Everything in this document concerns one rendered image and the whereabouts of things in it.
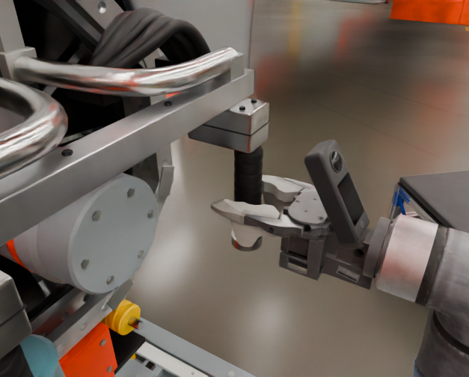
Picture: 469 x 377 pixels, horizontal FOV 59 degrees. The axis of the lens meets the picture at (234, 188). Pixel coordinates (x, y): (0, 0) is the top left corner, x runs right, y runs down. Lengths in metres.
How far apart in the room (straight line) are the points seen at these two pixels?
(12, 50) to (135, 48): 0.12
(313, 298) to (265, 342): 0.27
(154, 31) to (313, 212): 0.27
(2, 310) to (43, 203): 0.07
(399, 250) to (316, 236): 0.09
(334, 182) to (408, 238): 0.09
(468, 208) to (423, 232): 1.11
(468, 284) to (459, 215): 1.07
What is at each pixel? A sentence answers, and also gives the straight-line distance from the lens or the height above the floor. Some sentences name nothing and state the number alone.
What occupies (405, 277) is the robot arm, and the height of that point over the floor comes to 0.82.
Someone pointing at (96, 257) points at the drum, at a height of 0.85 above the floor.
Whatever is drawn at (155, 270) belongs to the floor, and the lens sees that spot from 1.67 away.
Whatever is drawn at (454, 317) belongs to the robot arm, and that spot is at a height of 0.78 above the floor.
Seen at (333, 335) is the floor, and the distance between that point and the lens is 1.47.
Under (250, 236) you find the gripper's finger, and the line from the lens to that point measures 0.52.
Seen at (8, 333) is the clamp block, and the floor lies 0.91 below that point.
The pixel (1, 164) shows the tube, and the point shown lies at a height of 1.00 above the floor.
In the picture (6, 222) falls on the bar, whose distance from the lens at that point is 0.30.
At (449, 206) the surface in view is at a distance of 1.57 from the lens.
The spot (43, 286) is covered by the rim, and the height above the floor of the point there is 0.62.
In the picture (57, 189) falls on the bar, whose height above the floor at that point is 0.97.
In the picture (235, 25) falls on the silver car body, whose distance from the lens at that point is 1.15.
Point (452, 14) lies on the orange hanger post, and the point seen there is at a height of 0.59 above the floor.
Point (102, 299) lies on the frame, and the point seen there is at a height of 0.62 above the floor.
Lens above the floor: 1.12
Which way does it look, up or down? 32 degrees down
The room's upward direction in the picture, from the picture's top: straight up
